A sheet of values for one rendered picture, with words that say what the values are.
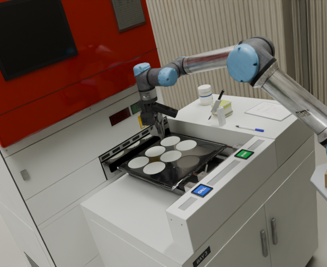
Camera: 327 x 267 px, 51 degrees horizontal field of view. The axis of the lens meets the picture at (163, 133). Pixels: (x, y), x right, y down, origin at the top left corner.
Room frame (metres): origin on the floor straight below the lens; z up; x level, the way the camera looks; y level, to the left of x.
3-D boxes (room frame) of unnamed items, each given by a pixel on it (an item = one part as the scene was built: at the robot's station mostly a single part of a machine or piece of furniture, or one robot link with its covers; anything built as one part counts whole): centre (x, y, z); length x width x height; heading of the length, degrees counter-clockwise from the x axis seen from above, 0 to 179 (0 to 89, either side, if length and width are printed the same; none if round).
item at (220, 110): (1.45, -0.27, 1.03); 0.06 x 0.04 x 0.13; 39
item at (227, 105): (1.54, -0.31, 1.00); 0.07 x 0.07 x 0.07; 31
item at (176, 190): (1.25, 0.05, 0.84); 0.50 x 0.02 x 0.03; 39
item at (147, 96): (1.44, 0.02, 1.19); 0.08 x 0.08 x 0.05
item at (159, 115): (1.45, 0.03, 1.11); 0.09 x 0.08 x 0.12; 71
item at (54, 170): (1.43, 0.28, 1.02); 0.81 x 0.03 x 0.40; 129
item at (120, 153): (1.53, 0.13, 0.89); 0.44 x 0.02 x 0.10; 129
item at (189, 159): (1.38, -0.01, 0.90); 0.34 x 0.34 x 0.01; 39
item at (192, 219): (1.05, -0.19, 0.89); 0.55 x 0.09 x 0.14; 129
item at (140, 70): (1.45, 0.02, 1.27); 0.09 x 0.08 x 0.11; 48
